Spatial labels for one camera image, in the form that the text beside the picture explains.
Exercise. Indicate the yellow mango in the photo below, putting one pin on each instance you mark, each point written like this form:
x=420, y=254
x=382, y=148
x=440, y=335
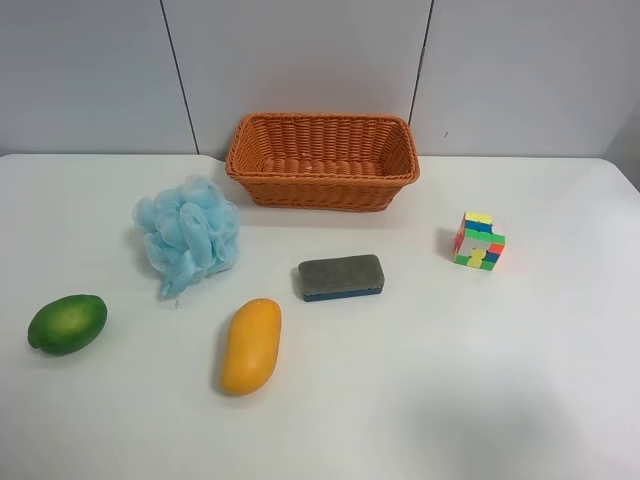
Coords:
x=252, y=347

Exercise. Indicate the orange wicker basket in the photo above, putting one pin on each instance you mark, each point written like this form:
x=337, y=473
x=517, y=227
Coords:
x=331, y=161

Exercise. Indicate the green lemon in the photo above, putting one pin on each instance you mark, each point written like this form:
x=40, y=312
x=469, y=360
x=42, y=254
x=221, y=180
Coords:
x=68, y=324

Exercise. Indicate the grey blue board eraser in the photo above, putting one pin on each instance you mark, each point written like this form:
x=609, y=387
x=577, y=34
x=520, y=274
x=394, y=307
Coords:
x=343, y=277

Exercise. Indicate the light blue bath loofah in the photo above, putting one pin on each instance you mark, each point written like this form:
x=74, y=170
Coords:
x=189, y=232

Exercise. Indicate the multicolour puzzle cube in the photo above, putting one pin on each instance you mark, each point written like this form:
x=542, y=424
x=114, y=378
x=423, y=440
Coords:
x=479, y=242

